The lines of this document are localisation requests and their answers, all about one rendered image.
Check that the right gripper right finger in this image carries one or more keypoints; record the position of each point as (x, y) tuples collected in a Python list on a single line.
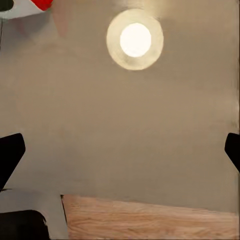
[(232, 148)]

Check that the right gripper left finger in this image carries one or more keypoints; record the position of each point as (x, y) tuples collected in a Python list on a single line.
[(12, 148)]

